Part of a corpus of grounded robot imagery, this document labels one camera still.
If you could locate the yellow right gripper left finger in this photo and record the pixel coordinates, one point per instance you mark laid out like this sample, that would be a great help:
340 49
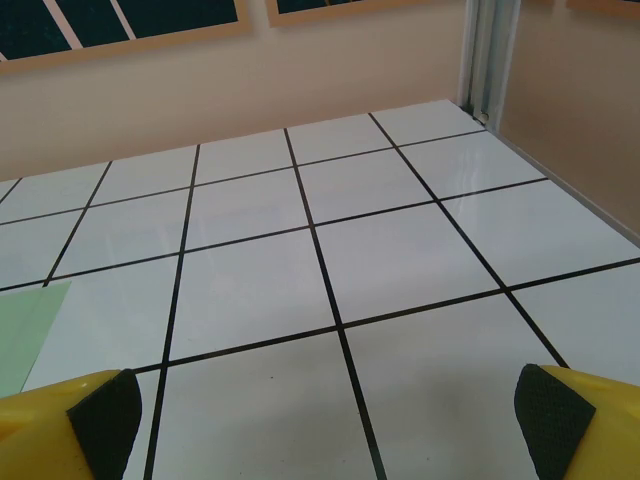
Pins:
45 430

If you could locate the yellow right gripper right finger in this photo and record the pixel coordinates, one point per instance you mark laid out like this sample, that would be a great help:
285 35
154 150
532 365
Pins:
600 430

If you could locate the light green paper sheet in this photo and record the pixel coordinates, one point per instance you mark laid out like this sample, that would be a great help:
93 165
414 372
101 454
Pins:
25 330

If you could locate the aluminium corner post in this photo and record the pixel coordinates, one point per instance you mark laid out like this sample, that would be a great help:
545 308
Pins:
480 50

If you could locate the pink flower wall panel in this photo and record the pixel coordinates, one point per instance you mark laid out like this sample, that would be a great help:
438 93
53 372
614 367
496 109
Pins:
175 15

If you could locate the peach circle wall panel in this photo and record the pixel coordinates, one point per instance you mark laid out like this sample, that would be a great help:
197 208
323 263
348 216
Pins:
310 5

